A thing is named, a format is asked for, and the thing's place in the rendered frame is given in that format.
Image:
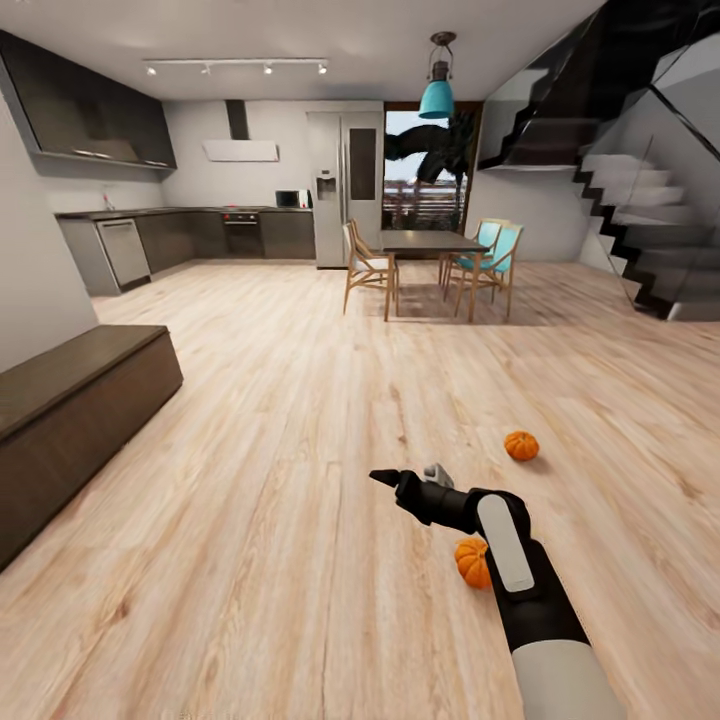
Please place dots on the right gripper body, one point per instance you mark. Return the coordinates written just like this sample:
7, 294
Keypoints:
423, 500

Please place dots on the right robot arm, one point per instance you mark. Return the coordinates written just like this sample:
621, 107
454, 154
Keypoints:
558, 673

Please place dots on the dishwasher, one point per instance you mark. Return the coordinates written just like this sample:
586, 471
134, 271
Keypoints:
121, 243

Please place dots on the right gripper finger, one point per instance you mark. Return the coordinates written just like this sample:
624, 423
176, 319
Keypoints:
390, 477

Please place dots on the range hood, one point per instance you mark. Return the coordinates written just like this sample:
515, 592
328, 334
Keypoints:
240, 148

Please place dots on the pumpkin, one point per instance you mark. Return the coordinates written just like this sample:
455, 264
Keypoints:
522, 446
470, 558

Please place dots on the fixed window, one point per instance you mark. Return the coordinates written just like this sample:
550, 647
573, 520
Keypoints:
428, 169

